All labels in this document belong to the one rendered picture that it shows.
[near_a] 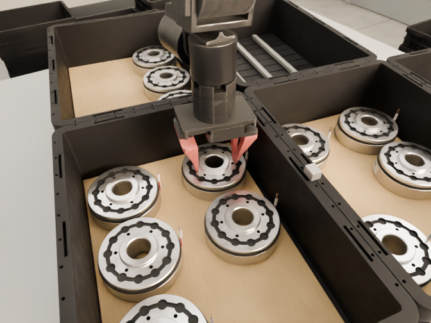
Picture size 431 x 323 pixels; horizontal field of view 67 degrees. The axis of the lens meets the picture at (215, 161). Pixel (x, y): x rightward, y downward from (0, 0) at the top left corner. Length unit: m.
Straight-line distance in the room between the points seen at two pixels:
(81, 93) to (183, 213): 0.41
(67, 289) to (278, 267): 0.25
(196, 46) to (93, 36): 0.52
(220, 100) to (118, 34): 0.52
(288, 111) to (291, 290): 0.33
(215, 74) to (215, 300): 0.27
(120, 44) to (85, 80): 0.13
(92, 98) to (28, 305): 0.41
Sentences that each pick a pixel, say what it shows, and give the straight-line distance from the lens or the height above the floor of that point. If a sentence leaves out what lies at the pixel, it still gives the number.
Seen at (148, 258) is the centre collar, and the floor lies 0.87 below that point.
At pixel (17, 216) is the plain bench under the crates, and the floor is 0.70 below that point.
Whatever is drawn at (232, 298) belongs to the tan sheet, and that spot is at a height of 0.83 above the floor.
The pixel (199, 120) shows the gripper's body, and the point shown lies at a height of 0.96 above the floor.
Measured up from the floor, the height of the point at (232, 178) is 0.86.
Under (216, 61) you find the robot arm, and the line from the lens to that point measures 0.38.
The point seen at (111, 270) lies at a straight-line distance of 0.43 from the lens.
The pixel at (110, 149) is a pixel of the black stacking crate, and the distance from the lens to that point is 0.54.
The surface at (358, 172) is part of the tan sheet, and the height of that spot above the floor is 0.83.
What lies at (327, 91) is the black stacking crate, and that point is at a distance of 0.66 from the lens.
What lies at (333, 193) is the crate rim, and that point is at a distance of 0.41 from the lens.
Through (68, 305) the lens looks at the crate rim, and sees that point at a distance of 0.34.
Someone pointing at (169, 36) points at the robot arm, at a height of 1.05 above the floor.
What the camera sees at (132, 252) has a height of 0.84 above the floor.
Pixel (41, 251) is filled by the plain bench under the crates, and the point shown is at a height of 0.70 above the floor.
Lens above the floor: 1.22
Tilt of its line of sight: 44 degrees down
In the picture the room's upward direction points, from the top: straight up
